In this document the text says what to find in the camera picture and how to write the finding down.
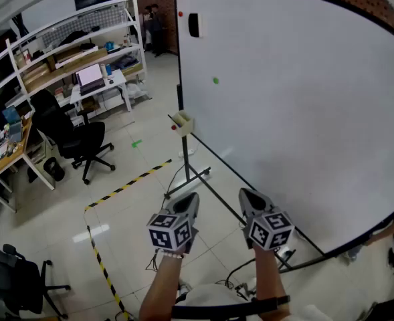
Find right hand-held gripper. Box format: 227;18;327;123
238;188;295;251

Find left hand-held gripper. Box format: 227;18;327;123
146;193;200;255

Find person's right forearm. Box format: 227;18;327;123
252;244;293;321

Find person's left forearm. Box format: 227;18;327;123
138;251;186;321

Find black whiteboard stand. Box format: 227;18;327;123
164;84;328;274

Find beige marker holder box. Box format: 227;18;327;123
168;110;195;138

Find yellow black floor tape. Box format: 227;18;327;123
84;158;173;321

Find large white whiteboard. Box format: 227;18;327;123
173;0;394;257

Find black chest bar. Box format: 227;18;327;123
171;301;280;321

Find black office chair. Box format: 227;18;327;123
30;88;116;185

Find white plastic bag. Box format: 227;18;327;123
126;82;147;98

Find black trash bin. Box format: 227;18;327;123
43;156;66;183

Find small white desk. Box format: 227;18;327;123
70;68;133;116

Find open laptop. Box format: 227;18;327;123
75;63;106;96

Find black whiteboard eraser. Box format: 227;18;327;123
187;12;203;39

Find wooden workbench white legs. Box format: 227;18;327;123
0;112;56;213

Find dark chair with jacket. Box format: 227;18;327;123
0;239;72;320

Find white metal shelving rack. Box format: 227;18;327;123
0;0;151;126

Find white bead bracelet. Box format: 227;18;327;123
159;248;186;260

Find black floor cable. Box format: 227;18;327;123
216;257;258;290

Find black arm strap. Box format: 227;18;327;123
250;294;291;312

